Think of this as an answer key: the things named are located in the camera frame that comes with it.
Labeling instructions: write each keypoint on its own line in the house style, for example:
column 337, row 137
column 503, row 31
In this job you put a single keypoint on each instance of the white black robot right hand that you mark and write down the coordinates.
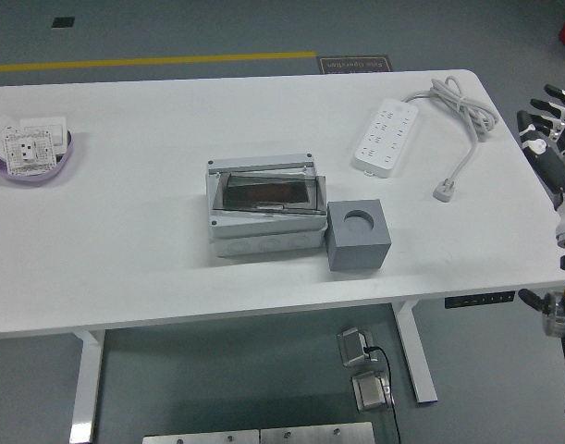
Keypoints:
column 552, row 166

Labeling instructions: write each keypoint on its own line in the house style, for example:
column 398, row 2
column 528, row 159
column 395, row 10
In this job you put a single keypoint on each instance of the grey junction box hinged lid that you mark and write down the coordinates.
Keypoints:
column 263, row 226

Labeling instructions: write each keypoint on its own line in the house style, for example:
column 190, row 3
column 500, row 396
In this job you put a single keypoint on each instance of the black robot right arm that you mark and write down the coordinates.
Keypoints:
column 557, row 314

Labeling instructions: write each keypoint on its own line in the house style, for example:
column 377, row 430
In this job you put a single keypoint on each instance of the grey cube with round hole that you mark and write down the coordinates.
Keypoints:
column 351, row 254

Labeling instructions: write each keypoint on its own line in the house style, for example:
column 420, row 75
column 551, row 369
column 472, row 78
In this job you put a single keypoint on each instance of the metal floor socket box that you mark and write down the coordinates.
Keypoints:
column 353, row 349
column 372, row 393

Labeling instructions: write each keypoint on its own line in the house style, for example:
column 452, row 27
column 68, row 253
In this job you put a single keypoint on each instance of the black table control panel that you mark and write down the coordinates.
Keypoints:
column 476, row 299

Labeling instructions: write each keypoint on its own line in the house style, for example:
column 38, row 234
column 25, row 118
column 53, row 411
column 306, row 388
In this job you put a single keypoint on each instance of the white power strip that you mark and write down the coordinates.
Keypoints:
column 386, row 136

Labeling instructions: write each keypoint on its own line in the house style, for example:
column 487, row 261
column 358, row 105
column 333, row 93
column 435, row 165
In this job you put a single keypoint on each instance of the dark floor sign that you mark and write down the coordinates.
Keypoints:
column 356, row 65

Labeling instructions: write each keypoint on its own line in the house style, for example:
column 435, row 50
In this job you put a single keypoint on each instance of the purple bowl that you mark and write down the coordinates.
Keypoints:
column 32, row 179

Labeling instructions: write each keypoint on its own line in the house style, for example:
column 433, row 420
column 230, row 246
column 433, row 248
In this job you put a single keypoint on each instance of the white socket module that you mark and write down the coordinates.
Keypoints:
column 28, row 152

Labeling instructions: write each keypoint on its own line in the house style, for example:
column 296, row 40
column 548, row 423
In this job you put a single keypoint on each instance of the white cover plate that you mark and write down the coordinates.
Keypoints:
column 0, row 129

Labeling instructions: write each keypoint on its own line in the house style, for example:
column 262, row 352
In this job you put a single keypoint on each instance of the metal base plate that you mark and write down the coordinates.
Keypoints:
column 314, row 435
column 199, row 437

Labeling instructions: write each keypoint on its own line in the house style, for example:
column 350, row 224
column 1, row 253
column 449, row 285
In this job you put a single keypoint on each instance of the white switch plate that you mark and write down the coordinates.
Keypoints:
column 41, row 124

